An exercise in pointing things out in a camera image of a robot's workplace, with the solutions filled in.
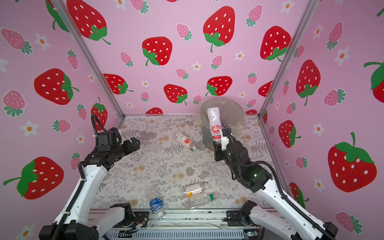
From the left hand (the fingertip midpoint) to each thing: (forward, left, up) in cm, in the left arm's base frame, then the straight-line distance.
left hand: (132, 143), depth 79 cm
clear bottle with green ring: (-21, -40, -20) cm, 50 cm away
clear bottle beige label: (-17, -33, -21) cm, 43 cm away
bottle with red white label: (+12, -26, -15) cm, 32 cm away
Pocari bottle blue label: (-26, -15, -15) cm, 34 cm away
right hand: (-4, -44, +9) cm, 45 cm away
